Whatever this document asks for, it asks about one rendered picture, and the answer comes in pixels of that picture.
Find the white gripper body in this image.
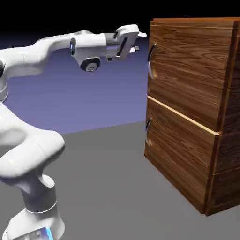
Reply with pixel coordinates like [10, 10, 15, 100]
[112, 24, 140, 61]

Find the large wood cabinet door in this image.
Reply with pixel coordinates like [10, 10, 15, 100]
[146, 20, 235, 133]

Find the dark wood cabinet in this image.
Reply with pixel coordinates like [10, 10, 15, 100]
[144, 17, 240, 217]

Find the small wood cabinet door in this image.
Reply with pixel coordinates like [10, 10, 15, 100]
[144, 96, 220, 214]

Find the long curved metal handle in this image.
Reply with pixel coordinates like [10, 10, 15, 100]
[147, 43, 158, 80]

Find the short curved metal handle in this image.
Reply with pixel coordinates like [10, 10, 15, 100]
[145, 117, 153, 147]

